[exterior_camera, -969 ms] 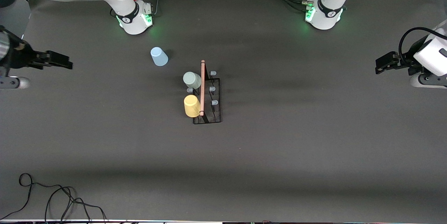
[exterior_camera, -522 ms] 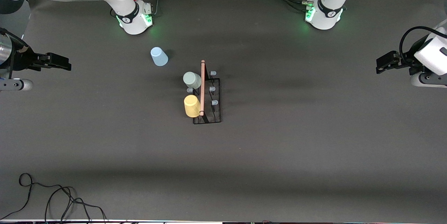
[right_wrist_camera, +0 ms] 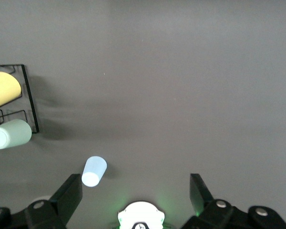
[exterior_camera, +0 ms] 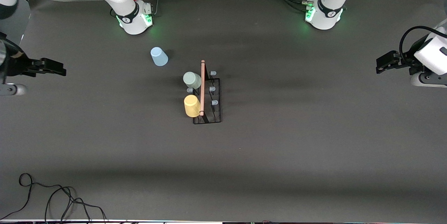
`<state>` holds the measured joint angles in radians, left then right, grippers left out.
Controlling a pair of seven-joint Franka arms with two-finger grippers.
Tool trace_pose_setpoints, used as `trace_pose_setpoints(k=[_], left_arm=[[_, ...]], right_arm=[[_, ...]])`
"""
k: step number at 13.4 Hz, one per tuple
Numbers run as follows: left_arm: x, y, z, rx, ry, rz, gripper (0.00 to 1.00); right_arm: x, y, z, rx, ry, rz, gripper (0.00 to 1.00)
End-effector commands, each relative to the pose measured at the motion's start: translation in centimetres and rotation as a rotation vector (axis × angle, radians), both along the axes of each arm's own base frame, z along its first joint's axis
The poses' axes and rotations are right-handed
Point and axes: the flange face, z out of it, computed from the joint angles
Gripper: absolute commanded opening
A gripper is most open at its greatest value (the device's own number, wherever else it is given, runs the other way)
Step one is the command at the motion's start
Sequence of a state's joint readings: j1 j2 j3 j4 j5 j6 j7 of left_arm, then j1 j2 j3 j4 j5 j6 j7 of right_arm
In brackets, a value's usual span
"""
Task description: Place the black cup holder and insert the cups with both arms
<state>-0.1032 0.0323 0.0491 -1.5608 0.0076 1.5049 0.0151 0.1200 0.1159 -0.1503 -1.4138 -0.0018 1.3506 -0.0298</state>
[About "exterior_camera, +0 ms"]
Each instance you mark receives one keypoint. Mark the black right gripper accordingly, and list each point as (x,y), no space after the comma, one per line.
(14,65)

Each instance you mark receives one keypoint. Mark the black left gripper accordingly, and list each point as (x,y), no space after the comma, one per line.
(409,61)

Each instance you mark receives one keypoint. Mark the pale green plastic cup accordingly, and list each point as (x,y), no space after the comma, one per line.
(191,80)

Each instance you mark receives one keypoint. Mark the yellow plastic cup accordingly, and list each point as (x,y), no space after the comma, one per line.
(192,106)

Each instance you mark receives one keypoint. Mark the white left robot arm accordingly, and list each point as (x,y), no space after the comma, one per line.
(330,7)

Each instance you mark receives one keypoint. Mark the light blue plastic cup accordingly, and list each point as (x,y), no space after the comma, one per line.
(159,56)

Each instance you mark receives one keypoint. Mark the dark grey table cover sheet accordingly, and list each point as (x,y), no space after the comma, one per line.
(314,129)

